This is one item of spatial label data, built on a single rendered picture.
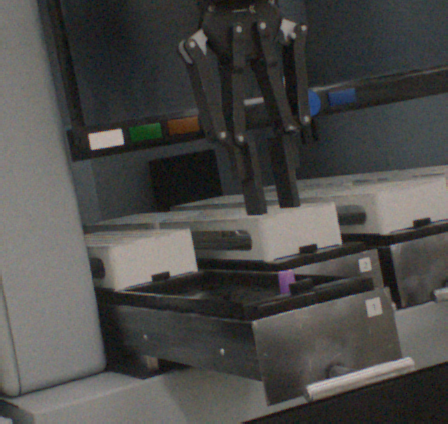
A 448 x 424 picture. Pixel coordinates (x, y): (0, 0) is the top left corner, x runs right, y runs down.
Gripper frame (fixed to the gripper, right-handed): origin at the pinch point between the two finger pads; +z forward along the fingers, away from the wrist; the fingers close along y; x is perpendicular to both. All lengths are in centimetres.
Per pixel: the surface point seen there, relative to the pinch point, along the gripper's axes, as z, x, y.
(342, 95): -6.7, -17.7, -20.8
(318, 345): 14.1, 13.4, 5.3
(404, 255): 12.2, -11.5, -21.1
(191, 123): -6.6, -17.6, -1.2
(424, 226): 9.7, -13.2, -25.6
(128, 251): 5.9, -21.7, 7.2
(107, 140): -6.4, -17.6, 8.7
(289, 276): 9.7, 0.7, 0.0
